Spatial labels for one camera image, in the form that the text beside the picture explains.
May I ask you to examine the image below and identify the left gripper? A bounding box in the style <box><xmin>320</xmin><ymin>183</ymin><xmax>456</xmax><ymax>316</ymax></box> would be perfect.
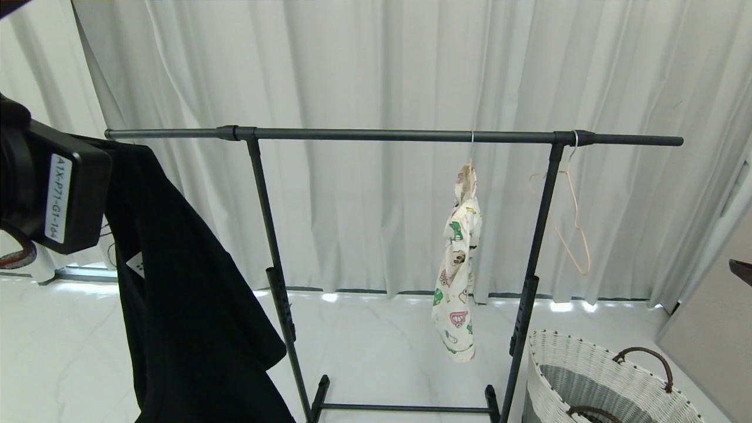
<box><xmin>0</xmin><ymin>94</ymin><xmax>113</xmax><ymax>255</ymax></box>

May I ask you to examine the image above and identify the black garment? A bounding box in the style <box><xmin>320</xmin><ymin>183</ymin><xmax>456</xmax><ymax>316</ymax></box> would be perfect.
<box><xmin>73</xmin><ymin>136</ymin><xmax>297</xmax><ymax>423</ymax></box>

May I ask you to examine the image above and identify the cream printed garment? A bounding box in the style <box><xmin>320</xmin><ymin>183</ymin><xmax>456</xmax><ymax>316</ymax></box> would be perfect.
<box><xmin>432</xmin><ymin>164</ymin><xmax>484</xmax><ymax>362</ymax></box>

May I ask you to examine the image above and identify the black clothes rack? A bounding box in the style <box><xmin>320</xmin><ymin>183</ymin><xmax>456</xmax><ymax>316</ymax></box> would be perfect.
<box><xmin>105</xmin><ymin>125</ymin><xmax>684</xmax><ymax>423</ymax></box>

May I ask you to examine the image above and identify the white laundry basket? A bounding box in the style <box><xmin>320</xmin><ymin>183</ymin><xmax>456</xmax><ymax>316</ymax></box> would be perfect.
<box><xmin>522</xmin><ymin>329</ymin><xmax>706</xmax><ymax>423</ymax></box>

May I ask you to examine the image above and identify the window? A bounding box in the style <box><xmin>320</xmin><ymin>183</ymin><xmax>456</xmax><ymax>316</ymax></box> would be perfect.
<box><xmin>54</xmin><ymin>263</ymin><xmax>119</xmax><ymax>284</ymax></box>

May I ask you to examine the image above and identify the white curtain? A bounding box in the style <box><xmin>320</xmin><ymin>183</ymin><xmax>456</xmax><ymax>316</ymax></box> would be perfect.
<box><xmin>0</xmin><ymin>0</ymin><xmax>115</xmax><ymax>284</ymax></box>
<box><xmin>70</xmin><ymin>0</ymin><xmax>752</xmax><ymax>312</ymax></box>

